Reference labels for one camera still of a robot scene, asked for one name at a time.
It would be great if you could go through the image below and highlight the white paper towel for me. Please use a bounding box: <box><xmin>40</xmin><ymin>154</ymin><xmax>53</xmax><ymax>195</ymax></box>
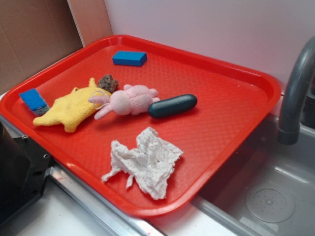
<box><xmin>101</xmin><ymin>127</ymin><xmax>184</xmax><ymax>200</ymax></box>

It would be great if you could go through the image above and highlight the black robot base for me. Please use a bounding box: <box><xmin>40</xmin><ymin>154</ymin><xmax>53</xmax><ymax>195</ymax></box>
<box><xmin>0</xmin><ymin>124</ymin><xmax>51</xmax><ymax>227</ymax></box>

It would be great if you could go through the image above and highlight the dark teal capsule case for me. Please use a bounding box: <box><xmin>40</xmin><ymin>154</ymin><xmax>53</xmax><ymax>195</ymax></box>
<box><xmin>148</xmin><ymin>94</ymin><xmax>198</xmax><ymax>118</ymax></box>

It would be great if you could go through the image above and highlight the red plastic tray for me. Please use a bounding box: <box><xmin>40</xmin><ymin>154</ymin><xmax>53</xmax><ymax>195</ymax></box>
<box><xmin>0</xmin><ymin>35</ymin><xmax>281</xmax><ymax>218</ymax></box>

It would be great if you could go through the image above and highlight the pink plush bunny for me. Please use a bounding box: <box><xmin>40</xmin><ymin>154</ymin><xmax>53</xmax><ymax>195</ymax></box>
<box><xmin>88</xmin><ymin>85</ymin><xmax>160</xmax><ymax>120</ymax></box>

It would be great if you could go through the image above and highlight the brown rock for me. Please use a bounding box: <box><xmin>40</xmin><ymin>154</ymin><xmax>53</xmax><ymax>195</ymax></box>
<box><xmin>97</xmin><ymin>74</ymin><xmax>119</xmax><ymax>93</ymax></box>

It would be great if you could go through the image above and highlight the blue wooden block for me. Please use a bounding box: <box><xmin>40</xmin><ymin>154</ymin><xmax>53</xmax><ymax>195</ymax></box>
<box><xmin>112</xmin><ymin>51</ymin><xmax>148</xmax><ymax>66</ymax></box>

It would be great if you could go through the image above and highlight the yellow knitted cloth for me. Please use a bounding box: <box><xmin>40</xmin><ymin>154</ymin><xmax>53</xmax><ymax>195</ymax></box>
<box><xmin>33</xmin><ymin>78</ymin><xmax>112</xmax><ymax>133</ymax></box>

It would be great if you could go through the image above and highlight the grey sink basin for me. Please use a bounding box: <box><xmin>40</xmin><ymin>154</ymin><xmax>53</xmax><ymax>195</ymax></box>
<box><xmin>192</xmin><ymin>115</ymin><xmax>315</xmax><ymax>236</ymax></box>

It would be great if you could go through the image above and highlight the brown cardboard panel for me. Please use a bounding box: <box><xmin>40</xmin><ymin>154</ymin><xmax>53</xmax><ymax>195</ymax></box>
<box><xmin>0</xmin><ymin>0</ymin><xmax>112</xmax><ymax>93</ymax></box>

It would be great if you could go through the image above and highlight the grey faucet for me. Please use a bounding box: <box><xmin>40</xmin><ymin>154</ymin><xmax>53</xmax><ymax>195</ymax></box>
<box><xmin>277</xmin><ymin>37</ymin><xmax>315</xmax><ymax>145</ymax></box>

